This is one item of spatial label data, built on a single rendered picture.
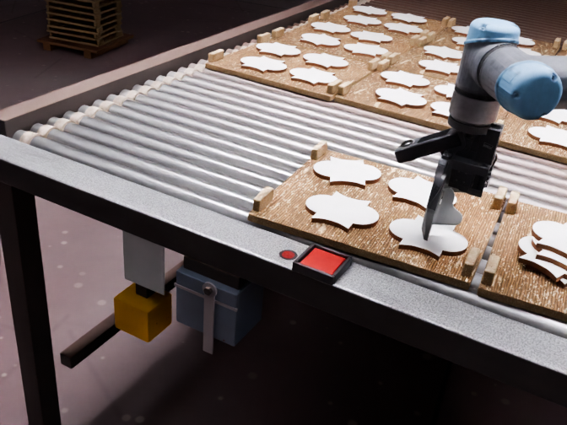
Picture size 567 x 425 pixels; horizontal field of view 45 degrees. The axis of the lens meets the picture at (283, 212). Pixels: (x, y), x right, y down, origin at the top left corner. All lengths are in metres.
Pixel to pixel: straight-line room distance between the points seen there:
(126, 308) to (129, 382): 0.86
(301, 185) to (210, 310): 0.31
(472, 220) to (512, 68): 0.43
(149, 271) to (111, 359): 1.01
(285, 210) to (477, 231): 0.36
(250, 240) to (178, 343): 1.22
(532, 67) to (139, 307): 0.86
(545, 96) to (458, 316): 0.36
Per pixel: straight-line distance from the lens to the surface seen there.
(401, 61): 2.23
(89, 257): 2.83
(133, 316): 1.42
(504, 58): 1.02
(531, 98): 0.98
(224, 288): 1.23
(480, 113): 1.10
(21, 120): 1.65
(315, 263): 1.14
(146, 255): 1.35
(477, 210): 1.38
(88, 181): 1.40
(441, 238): 1.24
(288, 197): 1.31
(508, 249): 1.27
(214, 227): 1.24
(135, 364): 2.32
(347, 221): 1.24
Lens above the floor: 1.56
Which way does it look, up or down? 30 degrees down
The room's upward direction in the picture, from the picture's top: 5 degrees clockwise
